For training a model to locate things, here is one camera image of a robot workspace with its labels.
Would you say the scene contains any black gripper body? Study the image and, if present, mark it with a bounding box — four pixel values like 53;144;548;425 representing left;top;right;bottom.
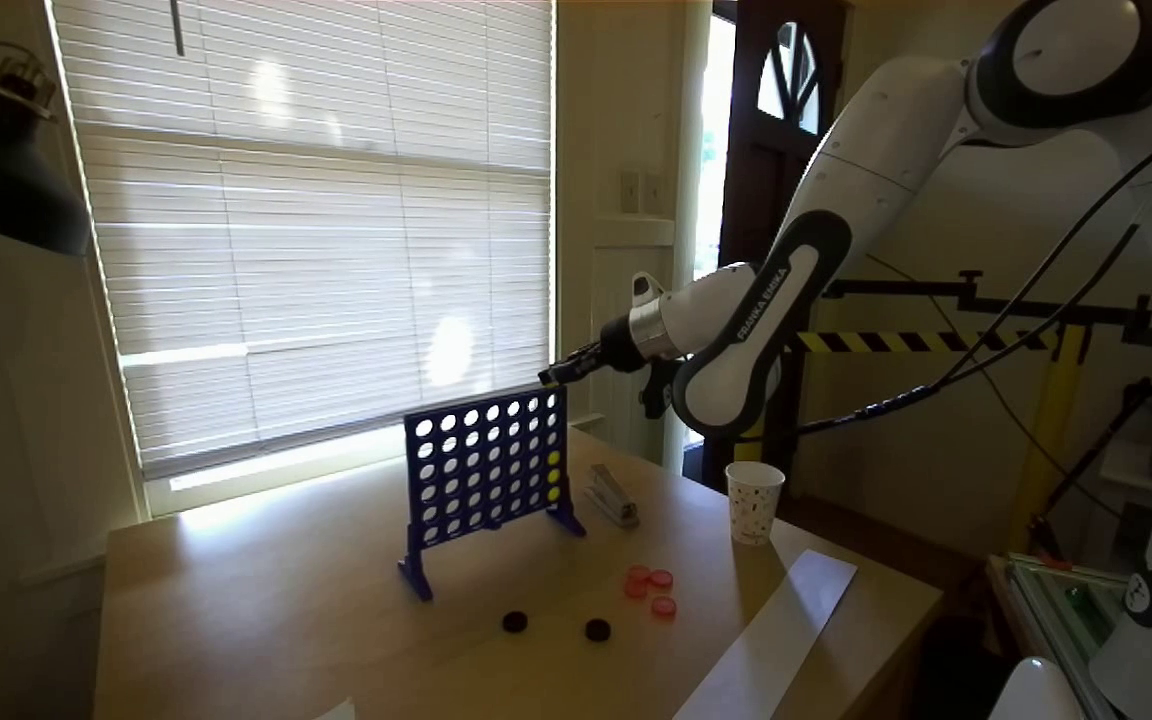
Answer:
577;317;661;385

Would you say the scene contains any blue upright gameboard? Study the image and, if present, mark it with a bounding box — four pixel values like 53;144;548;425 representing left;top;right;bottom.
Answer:
396;385;594;606

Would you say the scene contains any small grey white box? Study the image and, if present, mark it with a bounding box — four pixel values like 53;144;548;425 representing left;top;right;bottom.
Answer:
586;463;645;537

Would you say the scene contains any dark wooden door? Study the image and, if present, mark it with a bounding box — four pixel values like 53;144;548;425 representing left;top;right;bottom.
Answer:
695;0;852;491

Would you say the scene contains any white paper cup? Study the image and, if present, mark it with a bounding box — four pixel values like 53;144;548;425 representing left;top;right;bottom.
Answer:
719;455;794;547

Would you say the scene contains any white window blind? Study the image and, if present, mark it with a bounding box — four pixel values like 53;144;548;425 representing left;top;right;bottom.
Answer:
47;0;561;474

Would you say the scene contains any yellow black striped barrier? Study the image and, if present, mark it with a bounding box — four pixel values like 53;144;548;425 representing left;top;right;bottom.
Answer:
731;321;1101;552

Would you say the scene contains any green white game box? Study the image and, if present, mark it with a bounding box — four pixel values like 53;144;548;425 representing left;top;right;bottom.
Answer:
990;547;1142;672

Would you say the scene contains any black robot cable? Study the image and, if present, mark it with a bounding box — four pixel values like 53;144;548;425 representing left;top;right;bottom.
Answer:
794;118;1152;441

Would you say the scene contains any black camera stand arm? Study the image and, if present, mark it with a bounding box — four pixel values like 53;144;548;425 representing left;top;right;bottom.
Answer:
822;270;1152;351

